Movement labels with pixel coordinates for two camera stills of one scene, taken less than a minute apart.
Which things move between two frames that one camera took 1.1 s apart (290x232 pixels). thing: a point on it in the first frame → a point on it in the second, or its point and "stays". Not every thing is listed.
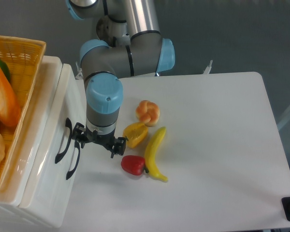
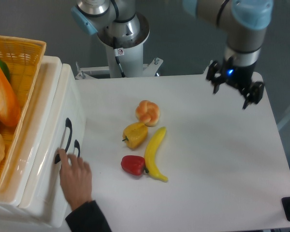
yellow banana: x=150 y=154 stays
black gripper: x=106 y=140 → x=236 y=74
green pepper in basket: x=5 y=68 stays
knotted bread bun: x=148 y=113 stays
